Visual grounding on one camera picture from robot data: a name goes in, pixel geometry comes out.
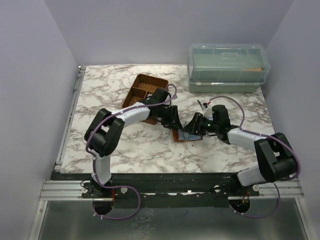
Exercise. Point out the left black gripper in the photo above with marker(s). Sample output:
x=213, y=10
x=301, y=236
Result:
x=173, y=121

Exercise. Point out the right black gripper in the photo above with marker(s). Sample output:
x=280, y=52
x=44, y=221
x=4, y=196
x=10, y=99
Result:
x=192, y=127

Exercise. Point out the brown leather card holder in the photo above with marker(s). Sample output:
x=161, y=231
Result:
x=183, y=137

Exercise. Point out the brown woven basket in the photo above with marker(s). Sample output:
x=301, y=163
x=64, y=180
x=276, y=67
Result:
x=143, y=87

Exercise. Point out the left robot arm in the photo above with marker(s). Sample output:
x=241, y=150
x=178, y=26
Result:
x=103, y=135

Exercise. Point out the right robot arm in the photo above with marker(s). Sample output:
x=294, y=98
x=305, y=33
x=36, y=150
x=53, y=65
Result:
x=274, y=159

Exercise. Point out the clear lidded plastic box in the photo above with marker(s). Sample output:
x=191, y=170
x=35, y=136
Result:
x=226, y=68

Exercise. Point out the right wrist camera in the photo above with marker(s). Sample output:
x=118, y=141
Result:
x=207, y=113

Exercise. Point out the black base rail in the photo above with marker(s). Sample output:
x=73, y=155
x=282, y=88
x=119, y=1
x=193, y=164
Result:
x=177, y=190

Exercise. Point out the aluminium side rail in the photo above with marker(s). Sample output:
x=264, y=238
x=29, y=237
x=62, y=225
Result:
x=67, y=129

